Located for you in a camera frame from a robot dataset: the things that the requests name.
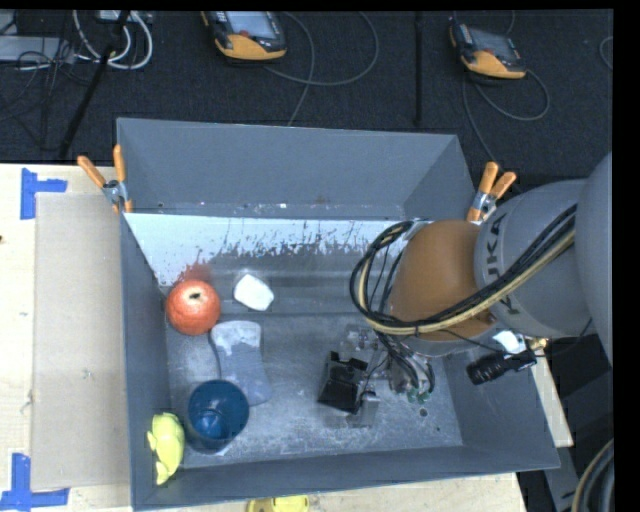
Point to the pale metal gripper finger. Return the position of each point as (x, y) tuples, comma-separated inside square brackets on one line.
[(361, 337), (367, 407)]

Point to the black angular block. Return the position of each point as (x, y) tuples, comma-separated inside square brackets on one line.
[(342, 382)]

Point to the white lumpy piece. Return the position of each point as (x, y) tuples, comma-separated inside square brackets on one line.
[(253, 292)]

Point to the grey cloth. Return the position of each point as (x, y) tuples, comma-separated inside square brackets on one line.
[(242, 362)]

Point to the dark blue cup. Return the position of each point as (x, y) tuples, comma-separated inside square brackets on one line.
[(217, 412)]

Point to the orange toy fruit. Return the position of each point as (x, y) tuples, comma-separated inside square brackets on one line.
[(192, 306)]

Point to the grey metal bin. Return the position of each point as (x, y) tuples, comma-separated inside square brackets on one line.
[(300, 170)]

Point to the yellow toy animal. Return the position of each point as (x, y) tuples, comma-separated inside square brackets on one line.
[(166, 445)]

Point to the pale wood flat board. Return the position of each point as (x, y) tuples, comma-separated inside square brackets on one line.
[(80, 325)]

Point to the black cylinder on white bracket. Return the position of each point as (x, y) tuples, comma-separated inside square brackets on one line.
[(492, 369)]

